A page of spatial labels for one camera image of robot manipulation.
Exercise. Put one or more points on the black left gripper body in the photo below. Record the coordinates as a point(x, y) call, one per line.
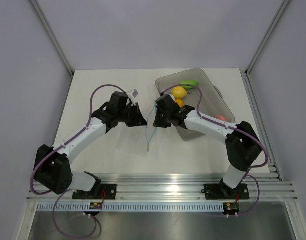
point(129, 111)

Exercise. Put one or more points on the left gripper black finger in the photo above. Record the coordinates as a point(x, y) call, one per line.
point(132, 122)
point(139, 117)

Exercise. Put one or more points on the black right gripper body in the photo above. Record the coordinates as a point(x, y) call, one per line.
point(167, 115)

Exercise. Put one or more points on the clear zip top bag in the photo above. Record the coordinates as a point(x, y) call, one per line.
point(137, 140)

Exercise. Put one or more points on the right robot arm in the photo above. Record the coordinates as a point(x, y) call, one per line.
point(243, 146)

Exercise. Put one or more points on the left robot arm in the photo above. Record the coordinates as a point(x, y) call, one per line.
point(52, 167)

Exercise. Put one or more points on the yellow pear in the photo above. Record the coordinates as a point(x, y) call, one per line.
point(179, 92)

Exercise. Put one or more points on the green chayote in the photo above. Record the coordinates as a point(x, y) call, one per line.
point(189, 84)

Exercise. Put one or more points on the grey translucent plastic bin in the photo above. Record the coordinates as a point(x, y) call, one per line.
point(212, 103)

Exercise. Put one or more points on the pink peach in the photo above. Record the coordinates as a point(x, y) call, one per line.
point(221, 118)

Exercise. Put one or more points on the left circuit board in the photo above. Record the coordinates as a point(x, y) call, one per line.
point(95, 206)

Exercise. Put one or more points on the circuit board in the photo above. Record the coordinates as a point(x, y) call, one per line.
point(95, 206)
point(231, 206)

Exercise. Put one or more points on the right circuit board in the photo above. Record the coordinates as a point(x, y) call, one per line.
point(231, 206)

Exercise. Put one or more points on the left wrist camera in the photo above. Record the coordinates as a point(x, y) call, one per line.
point(132, 93)

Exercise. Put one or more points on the aluminium rail frame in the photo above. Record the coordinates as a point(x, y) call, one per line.
point(187, 187)

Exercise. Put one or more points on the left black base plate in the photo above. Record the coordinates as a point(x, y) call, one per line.
point(102, 191)

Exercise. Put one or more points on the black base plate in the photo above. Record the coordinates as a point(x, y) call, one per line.
point(102, 191)
point(213, 191)

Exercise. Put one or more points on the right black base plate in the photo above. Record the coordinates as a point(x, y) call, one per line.
point(213, 191)

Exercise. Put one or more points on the white slotted cable duct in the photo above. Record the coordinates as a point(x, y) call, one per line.
point(151, 207)

